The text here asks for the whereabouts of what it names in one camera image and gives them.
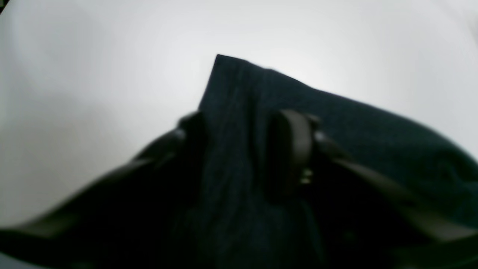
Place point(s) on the black long-sleeve t-shirt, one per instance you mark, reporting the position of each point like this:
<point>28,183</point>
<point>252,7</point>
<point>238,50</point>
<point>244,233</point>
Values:
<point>235,225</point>

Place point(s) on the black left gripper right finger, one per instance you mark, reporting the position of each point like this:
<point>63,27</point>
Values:
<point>357,217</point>

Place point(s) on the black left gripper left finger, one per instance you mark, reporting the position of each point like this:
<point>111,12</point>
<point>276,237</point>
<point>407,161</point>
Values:
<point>123,220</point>

